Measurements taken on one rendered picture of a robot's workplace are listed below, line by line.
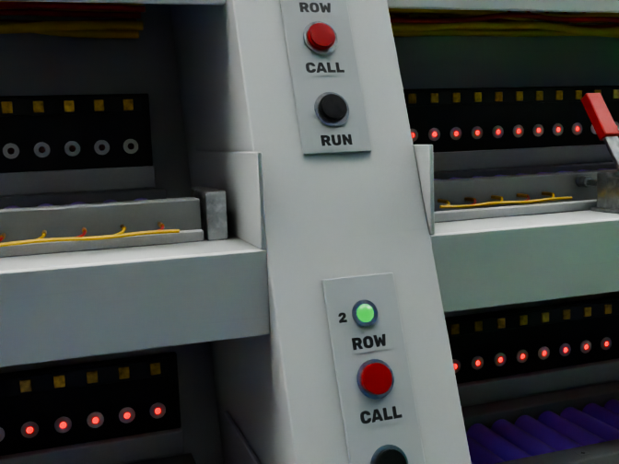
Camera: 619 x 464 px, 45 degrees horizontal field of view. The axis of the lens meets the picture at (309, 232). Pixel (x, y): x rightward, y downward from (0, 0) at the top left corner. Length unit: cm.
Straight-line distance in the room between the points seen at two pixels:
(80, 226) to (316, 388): 16
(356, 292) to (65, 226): 16
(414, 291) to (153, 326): 14
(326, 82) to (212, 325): 15
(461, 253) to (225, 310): 14
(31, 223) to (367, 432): 21
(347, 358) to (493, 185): 19
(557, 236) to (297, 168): 16
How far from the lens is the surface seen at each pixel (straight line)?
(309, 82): 42
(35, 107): 56
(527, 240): 45
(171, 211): 43
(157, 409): 53
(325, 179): 40
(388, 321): 40
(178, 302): 38
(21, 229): 43
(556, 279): 47
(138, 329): 38
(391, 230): 41
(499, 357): 62
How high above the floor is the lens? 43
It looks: 12 degrees up
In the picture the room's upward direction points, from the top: 8 degrees counter-clockwise
